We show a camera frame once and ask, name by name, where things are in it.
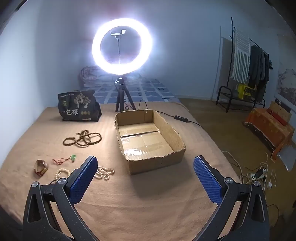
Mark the black printed bag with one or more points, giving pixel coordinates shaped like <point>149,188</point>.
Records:
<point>78,106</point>

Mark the cardboard piece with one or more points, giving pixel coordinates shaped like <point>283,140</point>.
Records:
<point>279,109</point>

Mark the tan blanket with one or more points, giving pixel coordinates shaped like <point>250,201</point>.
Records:
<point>138,204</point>

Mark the black tripod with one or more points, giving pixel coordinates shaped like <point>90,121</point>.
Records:
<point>121,90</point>

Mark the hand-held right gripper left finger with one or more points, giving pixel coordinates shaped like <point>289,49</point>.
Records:
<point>84,180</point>

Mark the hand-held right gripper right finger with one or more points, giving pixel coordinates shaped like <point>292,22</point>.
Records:
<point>205,180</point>

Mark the black clothes rack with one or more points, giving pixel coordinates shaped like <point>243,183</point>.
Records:
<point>223,89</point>

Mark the dark hanging clothes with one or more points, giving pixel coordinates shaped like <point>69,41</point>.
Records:
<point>256,67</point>

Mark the red flat box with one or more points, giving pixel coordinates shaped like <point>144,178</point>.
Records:
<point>277,117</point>

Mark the orange covered bench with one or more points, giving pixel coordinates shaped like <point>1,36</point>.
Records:
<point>266,125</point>

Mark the cardboard box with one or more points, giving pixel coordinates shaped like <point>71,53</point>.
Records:
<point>148,164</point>

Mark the yellow crate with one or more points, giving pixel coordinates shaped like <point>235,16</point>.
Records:
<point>246,91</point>

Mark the phone holder clamp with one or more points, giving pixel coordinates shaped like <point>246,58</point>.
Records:
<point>118,33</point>

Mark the silver foil panel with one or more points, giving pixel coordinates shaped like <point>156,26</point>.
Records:
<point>288,157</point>

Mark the rolled patterned quilt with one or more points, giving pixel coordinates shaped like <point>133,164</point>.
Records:
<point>87,76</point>

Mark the gold red wristwatch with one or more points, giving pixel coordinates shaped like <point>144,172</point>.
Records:
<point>42,170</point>

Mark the striped towel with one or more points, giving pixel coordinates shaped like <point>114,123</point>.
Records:
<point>240,60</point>

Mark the white power strip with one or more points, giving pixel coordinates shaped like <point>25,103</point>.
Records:
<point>259,173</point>

